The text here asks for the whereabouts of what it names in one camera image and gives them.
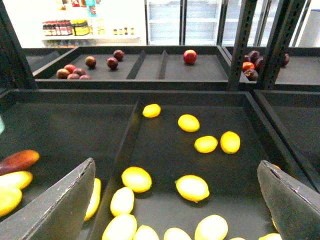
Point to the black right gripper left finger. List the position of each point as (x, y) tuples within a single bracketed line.
[(56, 214)]

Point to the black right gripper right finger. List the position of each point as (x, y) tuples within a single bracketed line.
[(294, 207)]

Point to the yellow lemon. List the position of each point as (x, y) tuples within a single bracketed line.
[(151, 110), (212, 227), (188, 123), (206, 144), (175, 233), (137, 179), (145, 232), (122, 202), (230, 142), (122, 227), (192, 188)]

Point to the yellow mango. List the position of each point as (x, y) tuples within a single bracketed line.
[(10, 198), (18, 179), (94, 200)]

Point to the red mango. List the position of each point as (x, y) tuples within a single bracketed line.
[(18, 161)]

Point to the black fruit display tray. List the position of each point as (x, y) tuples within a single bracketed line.
[(66, 127)]

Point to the dark red passion fruit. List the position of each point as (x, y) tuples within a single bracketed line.
[(91, 62), (112, 63), (119, 54)]

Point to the upper black display tray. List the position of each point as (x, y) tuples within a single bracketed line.
[(142, 68)]

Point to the red apple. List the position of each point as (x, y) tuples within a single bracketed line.
[(190, 57)]

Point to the bottles on store shelf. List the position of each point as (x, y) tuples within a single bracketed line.
[(83, 27)]

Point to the glass door refrigerator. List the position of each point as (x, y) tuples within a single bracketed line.
[(192, 22)]

